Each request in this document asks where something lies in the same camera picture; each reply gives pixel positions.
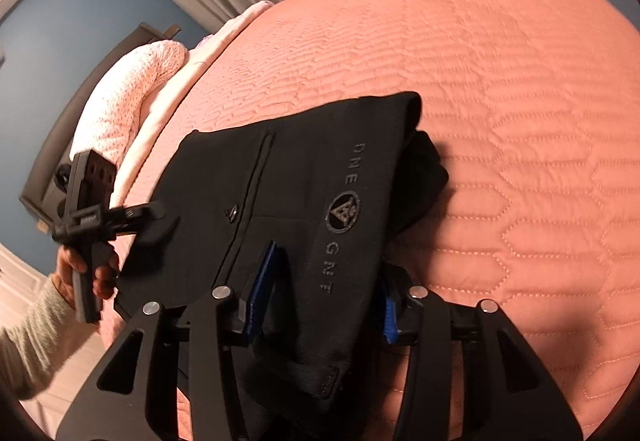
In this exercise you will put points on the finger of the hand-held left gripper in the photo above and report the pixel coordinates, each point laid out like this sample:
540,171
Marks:
145,211

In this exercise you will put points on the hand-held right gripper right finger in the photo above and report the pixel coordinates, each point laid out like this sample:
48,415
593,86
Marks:
391,321

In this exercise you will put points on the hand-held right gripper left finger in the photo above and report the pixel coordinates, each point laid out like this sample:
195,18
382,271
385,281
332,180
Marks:
262,293

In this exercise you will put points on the black pants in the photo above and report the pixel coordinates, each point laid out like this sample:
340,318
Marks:
310,161

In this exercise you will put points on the person's left forearm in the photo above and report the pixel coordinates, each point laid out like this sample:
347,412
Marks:
30,341

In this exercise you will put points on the person's left hand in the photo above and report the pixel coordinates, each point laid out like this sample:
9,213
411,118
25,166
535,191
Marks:
64,271

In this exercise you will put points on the grey padded headboard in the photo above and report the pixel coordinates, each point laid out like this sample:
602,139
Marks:
75,116

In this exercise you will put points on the pale pink blanket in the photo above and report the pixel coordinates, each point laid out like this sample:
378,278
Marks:
165,106

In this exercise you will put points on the bed with salmon quilted cover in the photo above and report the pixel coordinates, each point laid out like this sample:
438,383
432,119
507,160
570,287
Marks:
500,96

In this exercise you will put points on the wall switch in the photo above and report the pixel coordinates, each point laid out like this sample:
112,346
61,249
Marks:
172,30

